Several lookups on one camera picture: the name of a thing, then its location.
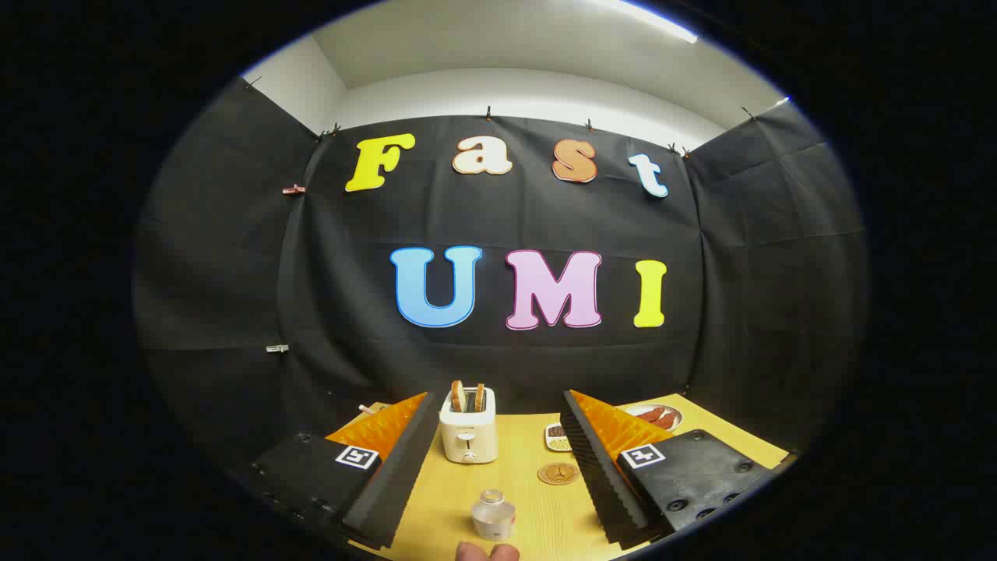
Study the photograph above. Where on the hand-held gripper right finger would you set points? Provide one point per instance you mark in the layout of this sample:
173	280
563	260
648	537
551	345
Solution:
596	475

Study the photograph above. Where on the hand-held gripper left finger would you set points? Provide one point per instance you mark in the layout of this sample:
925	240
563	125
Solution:
397	483

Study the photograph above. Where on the round wooden coaster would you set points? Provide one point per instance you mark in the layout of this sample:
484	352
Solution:
558	473

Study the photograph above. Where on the clear plastic juice bottle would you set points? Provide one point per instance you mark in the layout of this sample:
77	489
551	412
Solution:
493	518

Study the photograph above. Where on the white divided grain dish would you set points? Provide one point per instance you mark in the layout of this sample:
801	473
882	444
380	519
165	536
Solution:
557	444

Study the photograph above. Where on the white round plate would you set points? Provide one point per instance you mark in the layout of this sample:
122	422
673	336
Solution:
629	411

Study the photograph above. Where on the wooden table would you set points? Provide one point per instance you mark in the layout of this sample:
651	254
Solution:
530	514

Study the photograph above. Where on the white toaster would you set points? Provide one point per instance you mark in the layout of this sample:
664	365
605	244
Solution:
467	432

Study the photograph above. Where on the toasted bread slice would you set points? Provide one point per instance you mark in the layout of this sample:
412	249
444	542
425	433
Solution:
479	396
458	396

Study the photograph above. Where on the black backdrop cloth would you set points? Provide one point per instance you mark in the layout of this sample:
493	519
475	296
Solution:
498	218

